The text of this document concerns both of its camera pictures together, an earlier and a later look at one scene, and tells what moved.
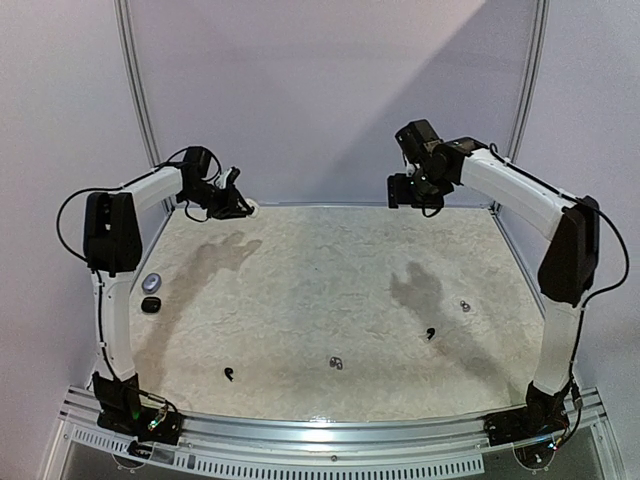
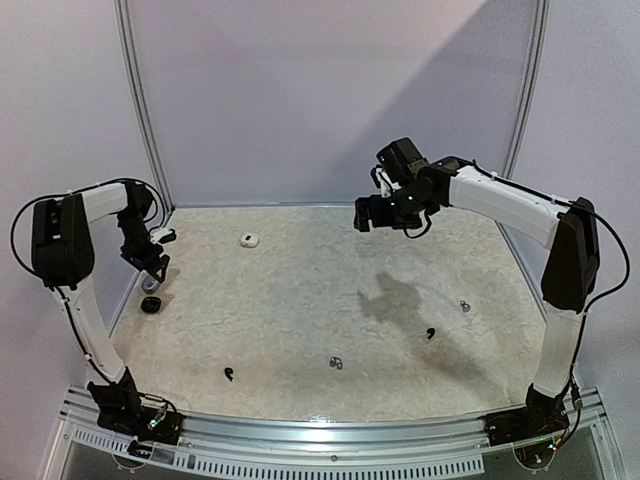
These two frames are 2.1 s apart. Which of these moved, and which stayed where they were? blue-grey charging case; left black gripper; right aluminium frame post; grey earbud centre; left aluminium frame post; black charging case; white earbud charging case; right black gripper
Moved: left black gripper; right black gripper; white earbud charging case
Stayed: blue-grey charging case; right aluminium frame post; grey earbud centre; left aluminium frame post; black charging case
